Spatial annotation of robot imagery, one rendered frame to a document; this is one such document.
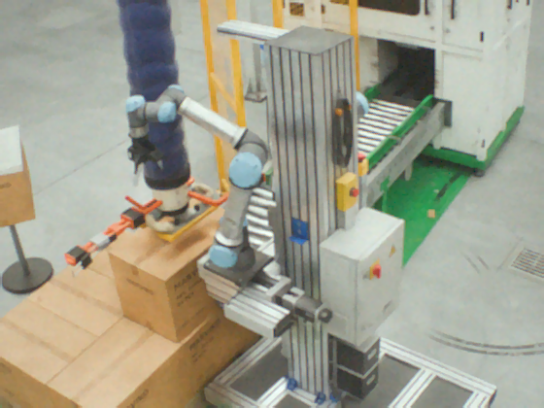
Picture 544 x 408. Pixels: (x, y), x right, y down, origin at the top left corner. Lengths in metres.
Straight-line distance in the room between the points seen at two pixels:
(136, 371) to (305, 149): 1.37
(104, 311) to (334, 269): 1.40
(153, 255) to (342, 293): 0.97
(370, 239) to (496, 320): 1.71
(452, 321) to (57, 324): 2.30
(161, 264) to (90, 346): 0.60
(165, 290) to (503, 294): 2.26
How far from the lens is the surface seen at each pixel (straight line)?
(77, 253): 3.19
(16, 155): 4.58
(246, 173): 2.73
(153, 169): 3.34
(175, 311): 3.49
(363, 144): 5.17
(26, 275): 5.21
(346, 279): 2.98
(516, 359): 4.29
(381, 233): 3.04
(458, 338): 4.37
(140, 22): 3.04
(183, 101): 2.87
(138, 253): 3.55
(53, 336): 3.82
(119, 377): 3.50
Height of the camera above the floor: 2.99
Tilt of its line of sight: 33 degrees down
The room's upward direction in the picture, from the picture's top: 5 degrees counter-clockwise
